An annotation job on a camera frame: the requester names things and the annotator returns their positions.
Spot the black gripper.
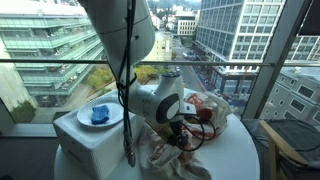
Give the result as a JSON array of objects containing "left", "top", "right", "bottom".
[{"left": 167, "top": 120, "right": 190, "bottom": 149}]

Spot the pink stained white cloth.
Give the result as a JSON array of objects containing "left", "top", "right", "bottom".
[{"left": 148, "top": 131, "right": 198, "bottom": 166}]

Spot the red round fruit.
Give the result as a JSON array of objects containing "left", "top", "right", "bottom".
[{"left": 198, "top": 108, "right": 214, "bottom": 122}]

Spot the red printed plastic bag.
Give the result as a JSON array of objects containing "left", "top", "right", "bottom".
[{"left": 182, "top": 91, "right": 234, "bottom": 141}]

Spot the blue sponge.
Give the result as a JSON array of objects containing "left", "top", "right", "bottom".
[{"left": 90, "top": 104, "right": 111, "bottom": 126}]

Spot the white square tray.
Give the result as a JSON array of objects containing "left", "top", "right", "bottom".
[{"left": 52, "top": 89, "right": 148, "bottom": 180}]

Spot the white paper plate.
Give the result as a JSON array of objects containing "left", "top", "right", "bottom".
[{"left": 76, "top": 100, "right": 125, "bottom": 128}]

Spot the wooden chair grey cushion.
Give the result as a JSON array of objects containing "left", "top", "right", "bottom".
[{"left": 258, "top": 118, "right": 320, "bottom": 180}]

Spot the metal window handrail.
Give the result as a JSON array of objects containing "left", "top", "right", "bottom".
[{"left": 0, "top": 58, "right": 320, "bottom": 68}]

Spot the dark roller window shade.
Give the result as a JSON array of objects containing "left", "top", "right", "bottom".
[{"left": 298, "top": 0, "right": 320, "bottom": 37}]

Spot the black looped wrist cable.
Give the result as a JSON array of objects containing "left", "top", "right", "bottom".
[{"left": 173, "top": 112, "right": 217, "bottom": 153}]

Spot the black hanging cable with connector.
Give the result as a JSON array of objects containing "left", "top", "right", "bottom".
[{"left": 116, "top": 0, "right": 138, "bottom": 168}]

